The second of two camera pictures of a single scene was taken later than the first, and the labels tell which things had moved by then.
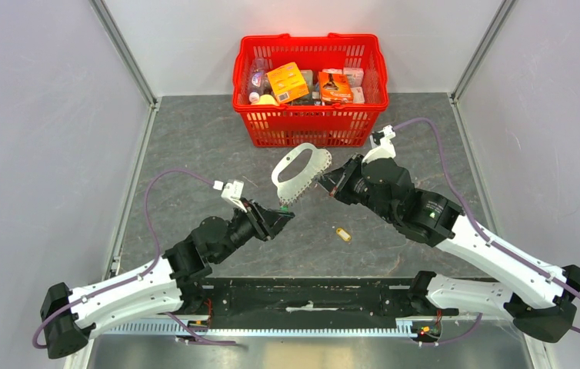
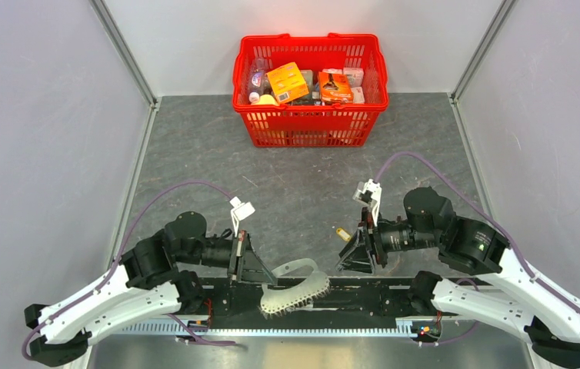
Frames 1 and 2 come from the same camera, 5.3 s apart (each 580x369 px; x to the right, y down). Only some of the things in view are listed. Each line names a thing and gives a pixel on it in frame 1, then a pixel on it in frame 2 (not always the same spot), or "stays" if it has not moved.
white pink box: (355, 76) stays
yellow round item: (267, 99) stays
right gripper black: (331, 181) -> (356, 257)
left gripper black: (267, 223) -> (245, 264)
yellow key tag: (343, 234) stays
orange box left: (288, 83) stays
